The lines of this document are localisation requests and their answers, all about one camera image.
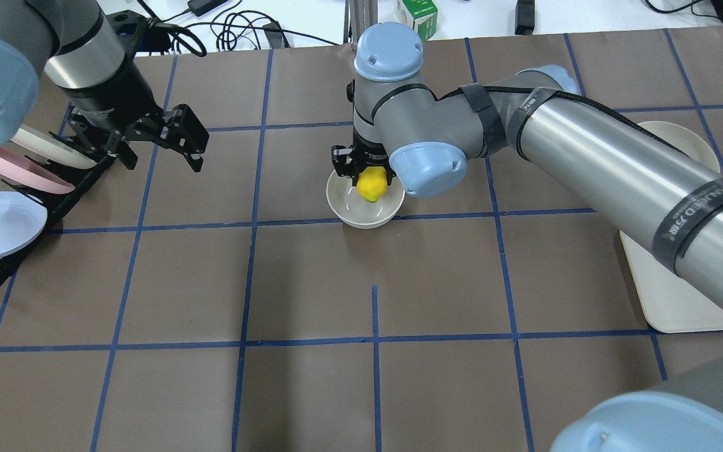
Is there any green white carton box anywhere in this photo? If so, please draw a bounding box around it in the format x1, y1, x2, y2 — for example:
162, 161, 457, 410
395, 1, 439, 41

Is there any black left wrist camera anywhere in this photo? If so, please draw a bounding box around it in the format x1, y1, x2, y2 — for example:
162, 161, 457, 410
105, 9, 172, 57

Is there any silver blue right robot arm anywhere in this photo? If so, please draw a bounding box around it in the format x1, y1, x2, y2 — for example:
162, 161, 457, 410
331, 22, 723, 451

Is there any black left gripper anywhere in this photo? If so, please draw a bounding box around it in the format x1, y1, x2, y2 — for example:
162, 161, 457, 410
63, 63, 210, 173

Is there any white ceramic bowl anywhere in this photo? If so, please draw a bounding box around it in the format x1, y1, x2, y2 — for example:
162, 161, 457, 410
325, 172, 405, 229

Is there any cream plate in rack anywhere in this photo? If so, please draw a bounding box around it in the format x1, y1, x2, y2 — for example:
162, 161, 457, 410
11, 125, 97, 170

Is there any yellow lemon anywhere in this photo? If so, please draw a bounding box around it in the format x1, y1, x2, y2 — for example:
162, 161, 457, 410
356, 166, 389, 203

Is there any black dish rack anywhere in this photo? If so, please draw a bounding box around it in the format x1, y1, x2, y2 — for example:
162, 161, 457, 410
0, 116, 127, 287

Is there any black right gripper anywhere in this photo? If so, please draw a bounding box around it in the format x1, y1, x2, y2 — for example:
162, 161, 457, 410
331, 129, 396, 184

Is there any black device on table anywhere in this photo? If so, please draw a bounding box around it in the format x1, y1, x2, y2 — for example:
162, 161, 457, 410
514, 0, 536, 35

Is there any black cable bundle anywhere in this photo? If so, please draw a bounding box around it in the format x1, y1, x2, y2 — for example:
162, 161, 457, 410
173, 9, 340, 56

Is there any cream round plate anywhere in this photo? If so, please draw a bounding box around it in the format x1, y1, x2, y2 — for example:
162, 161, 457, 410
639, 121, 721, 173

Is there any black power adapter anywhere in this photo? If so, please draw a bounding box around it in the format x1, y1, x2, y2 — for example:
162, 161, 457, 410
186, 0, 228, 17

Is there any pink plate in rack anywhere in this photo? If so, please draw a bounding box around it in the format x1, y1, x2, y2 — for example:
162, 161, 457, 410
0, 147, 75, 195

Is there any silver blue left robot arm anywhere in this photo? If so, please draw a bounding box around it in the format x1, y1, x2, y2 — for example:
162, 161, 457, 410
0, 1, 209, 172

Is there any white rectangular tray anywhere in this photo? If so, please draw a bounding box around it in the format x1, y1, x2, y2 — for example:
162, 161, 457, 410
619, 231, 723, 333

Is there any aluminium frame post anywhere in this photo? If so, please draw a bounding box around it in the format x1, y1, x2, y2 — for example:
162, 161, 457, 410
343, 0, 379, 51

